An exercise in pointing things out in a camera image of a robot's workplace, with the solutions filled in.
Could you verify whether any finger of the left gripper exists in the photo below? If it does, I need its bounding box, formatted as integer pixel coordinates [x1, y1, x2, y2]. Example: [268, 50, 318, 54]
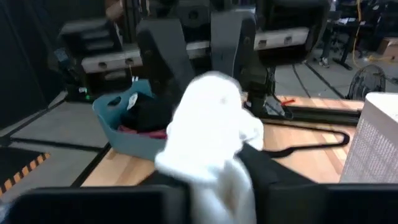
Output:
[211, 9, 261, 78]
[136, 18, 195, 106]

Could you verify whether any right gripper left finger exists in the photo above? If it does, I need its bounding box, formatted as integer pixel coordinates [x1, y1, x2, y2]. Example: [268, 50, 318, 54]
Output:
[6, 185, 191, 224]

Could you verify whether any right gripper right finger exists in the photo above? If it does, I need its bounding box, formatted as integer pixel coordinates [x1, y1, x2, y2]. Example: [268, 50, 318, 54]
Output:
[267, 182, 398, 224]

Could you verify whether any black cloth with white tag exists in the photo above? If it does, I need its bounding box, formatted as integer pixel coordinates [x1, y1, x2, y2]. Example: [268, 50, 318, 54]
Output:
[120, 92, 175, 133]

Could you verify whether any maroon cloth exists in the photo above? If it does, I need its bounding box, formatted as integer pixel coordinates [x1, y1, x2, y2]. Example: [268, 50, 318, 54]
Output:
[117, 125, 168, 140]

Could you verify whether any light grey cloth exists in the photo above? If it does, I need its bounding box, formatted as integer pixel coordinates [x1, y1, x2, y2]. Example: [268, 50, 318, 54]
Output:
[154, 70, 265, 224]

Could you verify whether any person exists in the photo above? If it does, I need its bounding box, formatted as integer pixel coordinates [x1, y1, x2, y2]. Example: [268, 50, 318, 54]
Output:
[318, 9, 336, 68]

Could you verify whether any black office desk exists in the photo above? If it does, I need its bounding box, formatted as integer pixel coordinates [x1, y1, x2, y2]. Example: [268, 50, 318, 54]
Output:
[332, 17, 377, 71]

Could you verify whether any teal plastic bin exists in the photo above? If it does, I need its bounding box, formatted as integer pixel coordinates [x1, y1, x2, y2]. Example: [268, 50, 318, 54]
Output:
[92, 79, 169, 162]

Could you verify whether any white perforated plastic basket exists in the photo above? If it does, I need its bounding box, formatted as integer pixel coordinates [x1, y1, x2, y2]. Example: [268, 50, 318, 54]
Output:
[340, 91, 398, 184]

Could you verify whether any black mat with hazard stripes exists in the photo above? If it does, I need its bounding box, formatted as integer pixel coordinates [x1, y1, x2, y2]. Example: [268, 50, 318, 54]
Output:
[0, 146, 51, 197]

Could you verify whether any black floor fan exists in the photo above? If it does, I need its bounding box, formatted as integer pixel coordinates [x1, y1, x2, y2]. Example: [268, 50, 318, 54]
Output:
[347, 63, 387, 101]

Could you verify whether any brown cardboard box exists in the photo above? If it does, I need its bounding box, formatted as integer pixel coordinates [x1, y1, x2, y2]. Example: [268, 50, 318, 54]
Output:
[377, 37, 398, 57]

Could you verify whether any black cable loop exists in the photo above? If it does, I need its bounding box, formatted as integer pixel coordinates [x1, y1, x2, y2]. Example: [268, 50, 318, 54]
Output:
[261, 119, 351, 159]

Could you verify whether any yellow cable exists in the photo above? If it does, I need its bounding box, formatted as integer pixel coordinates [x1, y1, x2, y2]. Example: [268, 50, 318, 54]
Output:
[352, 0, 398, 63]

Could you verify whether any black aluminium table frame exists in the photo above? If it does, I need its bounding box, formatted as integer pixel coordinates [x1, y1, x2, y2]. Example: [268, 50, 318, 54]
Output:
[245, 104, 363, 126]

